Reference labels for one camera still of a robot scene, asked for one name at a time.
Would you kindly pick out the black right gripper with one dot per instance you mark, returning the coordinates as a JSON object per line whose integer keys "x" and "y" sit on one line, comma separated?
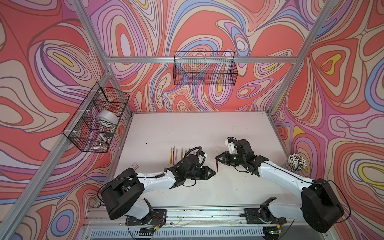
{"x": 222, "y": 155}

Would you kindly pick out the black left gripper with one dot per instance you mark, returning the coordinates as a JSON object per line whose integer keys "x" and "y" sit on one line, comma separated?
{"x": 205, "y": 173}

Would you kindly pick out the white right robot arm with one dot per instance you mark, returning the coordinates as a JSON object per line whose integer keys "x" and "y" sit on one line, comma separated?
{"x": 317, "y": 203}

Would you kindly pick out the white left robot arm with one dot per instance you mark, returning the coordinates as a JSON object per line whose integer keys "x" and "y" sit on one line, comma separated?
{"x": 123, "y": 195}

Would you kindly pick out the clear cup of craft knives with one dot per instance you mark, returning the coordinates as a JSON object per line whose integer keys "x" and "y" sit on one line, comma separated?
{"x": 296, "y": 163}

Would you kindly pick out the small white red card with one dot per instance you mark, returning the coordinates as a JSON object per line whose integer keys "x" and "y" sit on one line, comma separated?
{"x": 134, "y": 166}

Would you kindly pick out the white tape roll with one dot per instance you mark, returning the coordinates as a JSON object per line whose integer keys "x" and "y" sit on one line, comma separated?
{"x": 107, "y": 119}

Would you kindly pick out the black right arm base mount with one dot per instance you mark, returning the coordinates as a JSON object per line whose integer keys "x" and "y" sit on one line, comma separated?
{"x": 262, "y": 215}

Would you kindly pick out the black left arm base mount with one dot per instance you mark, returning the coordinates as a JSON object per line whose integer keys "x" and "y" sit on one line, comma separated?
{"x": 147, "y": 217}

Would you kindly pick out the black wire basket back wall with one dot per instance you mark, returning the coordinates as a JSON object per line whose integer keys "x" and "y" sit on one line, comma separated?
{"x": 205, "y": 68}

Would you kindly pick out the black wire basket wall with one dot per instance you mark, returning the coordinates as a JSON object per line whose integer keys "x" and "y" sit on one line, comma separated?
{"x": 205, "y": 68}
{"x": 84, "y": 131}

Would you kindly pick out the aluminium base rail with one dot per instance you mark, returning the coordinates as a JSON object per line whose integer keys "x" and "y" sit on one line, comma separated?
{"x": 184, "y": 223}

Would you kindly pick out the black wire basket left wall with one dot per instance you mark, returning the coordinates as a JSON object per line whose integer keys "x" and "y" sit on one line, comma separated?
{"x": 84, "y": 131}

